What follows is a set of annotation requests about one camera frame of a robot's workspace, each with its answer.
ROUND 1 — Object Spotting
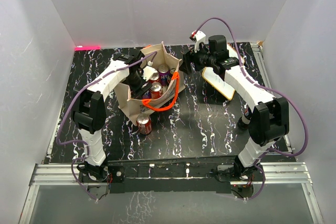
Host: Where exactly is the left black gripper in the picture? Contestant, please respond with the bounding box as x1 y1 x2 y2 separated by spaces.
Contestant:
122 71 151 101

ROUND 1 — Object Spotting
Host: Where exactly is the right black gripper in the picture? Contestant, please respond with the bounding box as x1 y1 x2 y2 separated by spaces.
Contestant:
180 41 216 76

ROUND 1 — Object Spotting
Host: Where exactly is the purple Fanta can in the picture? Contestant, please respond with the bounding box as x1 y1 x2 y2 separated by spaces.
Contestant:
157 64 170 87
141 83 152 99

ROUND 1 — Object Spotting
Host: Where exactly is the red coke can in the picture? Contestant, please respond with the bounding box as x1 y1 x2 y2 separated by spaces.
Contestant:
150 82 163 100
149 72 161 83
136 113 152 135

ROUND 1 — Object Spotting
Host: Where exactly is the canvas bag with orange handles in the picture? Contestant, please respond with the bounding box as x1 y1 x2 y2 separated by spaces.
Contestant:
114 43 185 125

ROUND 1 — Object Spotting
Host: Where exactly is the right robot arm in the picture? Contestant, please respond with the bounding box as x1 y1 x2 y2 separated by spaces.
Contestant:
180 31 289 180

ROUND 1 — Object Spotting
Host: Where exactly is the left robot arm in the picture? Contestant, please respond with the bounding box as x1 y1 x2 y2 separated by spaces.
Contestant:
71 49 151 182

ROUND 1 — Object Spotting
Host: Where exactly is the pink marker pen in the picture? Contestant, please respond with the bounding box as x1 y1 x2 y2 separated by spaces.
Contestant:
75 46 101 51

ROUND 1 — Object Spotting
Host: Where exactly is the black marble pattern mat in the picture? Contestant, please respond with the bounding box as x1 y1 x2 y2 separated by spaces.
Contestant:
43 42 266 164

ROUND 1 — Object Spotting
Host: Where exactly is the dark Pepsi bottle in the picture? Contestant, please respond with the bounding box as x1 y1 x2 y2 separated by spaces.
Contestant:
237 106 253 130

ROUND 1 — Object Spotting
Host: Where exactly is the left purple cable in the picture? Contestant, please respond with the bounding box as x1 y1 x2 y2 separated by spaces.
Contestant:
56 51 158 201

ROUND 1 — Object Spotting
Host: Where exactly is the purple cable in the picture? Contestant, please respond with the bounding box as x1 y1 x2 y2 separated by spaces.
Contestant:
193 17 308 200
56 51 158 201

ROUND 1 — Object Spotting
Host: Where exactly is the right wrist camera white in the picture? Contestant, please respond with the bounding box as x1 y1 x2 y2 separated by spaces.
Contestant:
190 30 206 52

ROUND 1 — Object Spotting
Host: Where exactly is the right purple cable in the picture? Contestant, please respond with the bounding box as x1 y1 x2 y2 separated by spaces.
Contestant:
193 17 308 200

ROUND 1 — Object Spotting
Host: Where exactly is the small whiteboard with orange frame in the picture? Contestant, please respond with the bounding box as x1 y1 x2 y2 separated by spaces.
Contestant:
202 44 244 100

